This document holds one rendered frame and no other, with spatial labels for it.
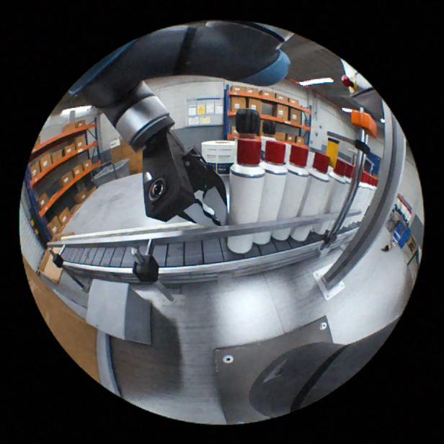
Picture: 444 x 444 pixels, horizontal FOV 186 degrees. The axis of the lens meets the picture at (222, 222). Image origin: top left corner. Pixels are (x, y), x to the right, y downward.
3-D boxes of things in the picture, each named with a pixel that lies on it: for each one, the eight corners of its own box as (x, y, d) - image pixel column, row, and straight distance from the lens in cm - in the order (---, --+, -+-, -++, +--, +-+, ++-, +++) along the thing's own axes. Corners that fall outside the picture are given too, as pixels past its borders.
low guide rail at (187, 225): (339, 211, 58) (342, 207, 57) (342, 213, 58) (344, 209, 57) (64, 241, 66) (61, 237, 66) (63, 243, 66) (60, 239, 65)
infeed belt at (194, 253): (370, 213, 112) (373, 209, 111) (378, 221, 111) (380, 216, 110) (70, 251, 68) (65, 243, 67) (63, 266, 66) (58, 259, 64)
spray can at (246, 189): (249, 236, 32) (261, 139, 23) (254, 254, 28) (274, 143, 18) (225, 236, 31) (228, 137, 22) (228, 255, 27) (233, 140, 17)
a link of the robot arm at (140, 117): (148, 91, 19) (104, 136, 21) (167, 114, 17) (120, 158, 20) (162, 101, 26) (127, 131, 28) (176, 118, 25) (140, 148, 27)
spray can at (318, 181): (300, 227, 39) (323, 153, 32) (308, 241, 36) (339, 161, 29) (285, 228, 36) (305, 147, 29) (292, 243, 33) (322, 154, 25)
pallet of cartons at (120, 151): (161, 169, 444) (156, 126, 431) (155, 179, 368) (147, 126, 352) (127, 177, 486) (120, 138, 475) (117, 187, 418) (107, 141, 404)
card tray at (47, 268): (77, 238, 74) (73, 231, 72) (58, 285, 66) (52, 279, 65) (58, 240, 100) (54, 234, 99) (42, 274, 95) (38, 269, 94)
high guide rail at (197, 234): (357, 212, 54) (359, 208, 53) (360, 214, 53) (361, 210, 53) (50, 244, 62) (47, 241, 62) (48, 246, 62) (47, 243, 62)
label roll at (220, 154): (210, 163, 85) (210, 140, 83) (243, 166, 81) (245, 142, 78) (196, 174, 68) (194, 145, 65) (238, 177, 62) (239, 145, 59)
